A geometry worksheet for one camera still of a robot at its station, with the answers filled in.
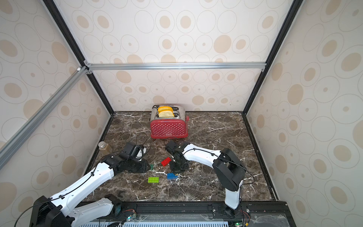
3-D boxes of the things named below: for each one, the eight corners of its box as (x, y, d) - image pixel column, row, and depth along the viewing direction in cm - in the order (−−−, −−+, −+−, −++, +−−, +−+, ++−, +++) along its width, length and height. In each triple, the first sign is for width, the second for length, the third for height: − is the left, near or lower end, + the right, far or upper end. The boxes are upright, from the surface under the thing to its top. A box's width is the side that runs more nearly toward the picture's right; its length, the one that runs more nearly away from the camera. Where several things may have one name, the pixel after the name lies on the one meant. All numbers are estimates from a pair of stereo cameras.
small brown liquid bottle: (104, 156, 96) (96, 148, 88) (106, 149, 100) (99, 141, 92) (111, 156, 96) (104, 148, 88) (113, 149, 100) (107, 141, 92)
